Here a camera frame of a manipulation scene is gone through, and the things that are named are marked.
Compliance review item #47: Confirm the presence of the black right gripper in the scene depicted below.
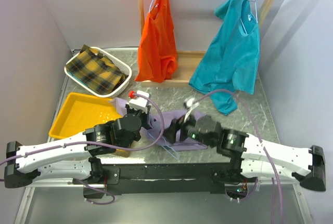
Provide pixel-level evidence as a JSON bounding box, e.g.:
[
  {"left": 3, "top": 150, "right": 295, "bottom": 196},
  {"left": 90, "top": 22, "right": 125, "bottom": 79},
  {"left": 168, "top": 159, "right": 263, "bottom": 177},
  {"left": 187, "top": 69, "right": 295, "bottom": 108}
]
[{"left": 159, "top": 108, "right": 216, "bottom": 147}]

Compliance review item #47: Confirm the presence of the purple t-shirt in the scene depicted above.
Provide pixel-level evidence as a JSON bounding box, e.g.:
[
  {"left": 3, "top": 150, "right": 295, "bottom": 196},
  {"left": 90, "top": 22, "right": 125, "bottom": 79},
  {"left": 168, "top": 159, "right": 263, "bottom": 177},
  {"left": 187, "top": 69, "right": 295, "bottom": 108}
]
[{"left": 109, "top": 98, "right": 207, "bottom": 152}]

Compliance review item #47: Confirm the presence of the blue wire hanger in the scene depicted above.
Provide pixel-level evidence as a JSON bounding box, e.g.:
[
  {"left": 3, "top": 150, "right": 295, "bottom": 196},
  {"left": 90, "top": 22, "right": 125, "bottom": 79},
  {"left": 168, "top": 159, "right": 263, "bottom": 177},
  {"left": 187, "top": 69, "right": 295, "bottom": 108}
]
[{"left": 155, "top": 136, "right": 180, "bottom": 161}]

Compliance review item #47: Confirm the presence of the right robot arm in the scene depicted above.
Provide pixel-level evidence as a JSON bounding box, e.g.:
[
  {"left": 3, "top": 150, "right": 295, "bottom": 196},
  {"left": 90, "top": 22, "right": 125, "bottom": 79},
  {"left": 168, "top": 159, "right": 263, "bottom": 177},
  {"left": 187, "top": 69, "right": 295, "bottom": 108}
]
[{"left": 163, "top": 115, "right": 326, "bottom": 192}]

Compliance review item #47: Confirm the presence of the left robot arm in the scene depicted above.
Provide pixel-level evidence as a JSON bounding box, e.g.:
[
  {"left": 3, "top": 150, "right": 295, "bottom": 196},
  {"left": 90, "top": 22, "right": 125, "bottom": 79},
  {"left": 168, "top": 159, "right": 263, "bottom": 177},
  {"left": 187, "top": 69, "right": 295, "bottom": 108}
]
[{"left": 3, "top": 102, "right": 150, "bottom": 189}]

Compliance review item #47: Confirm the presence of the orange t-shirt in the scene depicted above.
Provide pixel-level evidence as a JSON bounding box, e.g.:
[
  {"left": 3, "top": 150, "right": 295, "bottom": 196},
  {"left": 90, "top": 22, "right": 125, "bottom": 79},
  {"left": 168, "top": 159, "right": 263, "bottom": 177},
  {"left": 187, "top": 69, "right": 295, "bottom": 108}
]
[{"left": 135, "top": 0, "right": 178, "bottom": 83}]

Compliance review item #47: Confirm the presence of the teal t-shirt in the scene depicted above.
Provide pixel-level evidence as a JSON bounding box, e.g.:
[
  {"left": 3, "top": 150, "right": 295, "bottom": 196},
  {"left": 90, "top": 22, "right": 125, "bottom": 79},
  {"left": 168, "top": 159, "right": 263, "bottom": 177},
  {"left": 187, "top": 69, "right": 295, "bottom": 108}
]
[{"left": 189, "top": 0, "right": 260, "bottom": 115}]

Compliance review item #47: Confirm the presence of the blue hanger under teal shirt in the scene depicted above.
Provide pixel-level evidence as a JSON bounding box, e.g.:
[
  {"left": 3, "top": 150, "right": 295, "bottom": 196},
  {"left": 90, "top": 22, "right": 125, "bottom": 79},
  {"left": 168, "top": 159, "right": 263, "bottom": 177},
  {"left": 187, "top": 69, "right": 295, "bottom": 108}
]
[{"left": 240, "top": 0, "right": 259, "bottom": 35}]

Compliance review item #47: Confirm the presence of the wooden clothes rack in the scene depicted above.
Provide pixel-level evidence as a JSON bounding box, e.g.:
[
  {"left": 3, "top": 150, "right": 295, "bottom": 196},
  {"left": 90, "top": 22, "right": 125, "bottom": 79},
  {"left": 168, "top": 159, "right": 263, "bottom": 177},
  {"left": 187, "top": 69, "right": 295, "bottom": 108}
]
[{"left": 137, "top": 0, "right": 275, "bottom": 87}]

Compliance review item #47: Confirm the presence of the yellow plastic tray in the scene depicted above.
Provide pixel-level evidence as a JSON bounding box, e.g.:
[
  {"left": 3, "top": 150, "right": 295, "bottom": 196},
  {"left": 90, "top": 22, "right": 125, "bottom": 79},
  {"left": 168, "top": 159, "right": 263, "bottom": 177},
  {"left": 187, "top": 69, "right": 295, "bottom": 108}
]
[{"left": 48, "top": 91, "right": 131, "bottom": 157}]

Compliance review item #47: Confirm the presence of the yellow plaid cloth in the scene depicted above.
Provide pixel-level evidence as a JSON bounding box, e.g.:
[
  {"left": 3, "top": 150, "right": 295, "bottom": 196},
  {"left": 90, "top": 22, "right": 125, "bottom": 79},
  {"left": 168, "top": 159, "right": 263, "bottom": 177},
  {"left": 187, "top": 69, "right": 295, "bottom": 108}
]
[{"left": 65, "top": 44, "right": 131, "bottom": 96}]

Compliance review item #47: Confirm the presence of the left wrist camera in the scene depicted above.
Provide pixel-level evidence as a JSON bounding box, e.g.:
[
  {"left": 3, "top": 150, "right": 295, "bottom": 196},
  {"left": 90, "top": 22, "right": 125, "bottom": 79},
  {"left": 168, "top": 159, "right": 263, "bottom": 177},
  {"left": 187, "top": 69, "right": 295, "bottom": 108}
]
[{"left": 129, "top": 90, "right": 151, "bottom": 113}]

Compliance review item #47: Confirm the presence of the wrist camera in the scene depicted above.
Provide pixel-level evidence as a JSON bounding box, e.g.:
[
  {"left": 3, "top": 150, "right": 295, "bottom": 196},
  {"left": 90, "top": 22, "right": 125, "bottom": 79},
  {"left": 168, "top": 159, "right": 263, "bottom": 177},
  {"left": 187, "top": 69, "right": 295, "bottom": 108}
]
[
  {"left": 184, "top": 98, "right": 199, "bottom": 122},
  {"left": 129, "top": 90, "right": 151, "bottom": 113}
]

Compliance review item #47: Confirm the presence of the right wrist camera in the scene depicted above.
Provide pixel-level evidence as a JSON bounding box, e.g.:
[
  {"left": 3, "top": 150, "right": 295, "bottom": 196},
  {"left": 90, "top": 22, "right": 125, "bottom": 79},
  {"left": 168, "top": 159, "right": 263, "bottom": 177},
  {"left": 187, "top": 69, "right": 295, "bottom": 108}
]
[{"left": 184, "top": 98, "right": 199, "bottom": 122}]

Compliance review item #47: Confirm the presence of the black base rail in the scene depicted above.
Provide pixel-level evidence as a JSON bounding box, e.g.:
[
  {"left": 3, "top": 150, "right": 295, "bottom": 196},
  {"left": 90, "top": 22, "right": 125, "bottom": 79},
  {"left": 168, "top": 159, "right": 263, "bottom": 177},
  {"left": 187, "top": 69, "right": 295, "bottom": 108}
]
[{"left": 84, "top": 158, "right": 255, "bottom": 195}]

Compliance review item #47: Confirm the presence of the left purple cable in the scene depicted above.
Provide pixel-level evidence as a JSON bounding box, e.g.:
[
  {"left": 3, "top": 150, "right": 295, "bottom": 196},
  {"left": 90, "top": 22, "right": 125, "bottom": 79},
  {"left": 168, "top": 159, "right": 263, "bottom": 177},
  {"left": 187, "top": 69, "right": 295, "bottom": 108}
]
[{"left": 0, "top": 93, "right": 165, "bottom": 206}]

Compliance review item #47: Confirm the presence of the purple cable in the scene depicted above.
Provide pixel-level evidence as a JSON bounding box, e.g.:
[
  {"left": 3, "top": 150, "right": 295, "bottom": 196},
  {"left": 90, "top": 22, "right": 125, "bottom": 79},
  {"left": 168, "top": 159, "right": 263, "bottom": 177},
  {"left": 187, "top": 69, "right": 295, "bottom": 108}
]
[
  {"left": 0, "top": 93, "right": 165, "bottom": 206},
  {"left": 195, "top": 88, "right": 286, "bottom": 224}
]

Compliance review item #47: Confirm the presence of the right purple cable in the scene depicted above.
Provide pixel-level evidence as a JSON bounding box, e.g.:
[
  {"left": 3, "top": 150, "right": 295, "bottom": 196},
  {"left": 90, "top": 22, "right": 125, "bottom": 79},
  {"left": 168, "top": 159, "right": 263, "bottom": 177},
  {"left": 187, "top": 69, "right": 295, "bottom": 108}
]
[{"left": 195, "top": 88, "right": 286, "bottom": 224}]

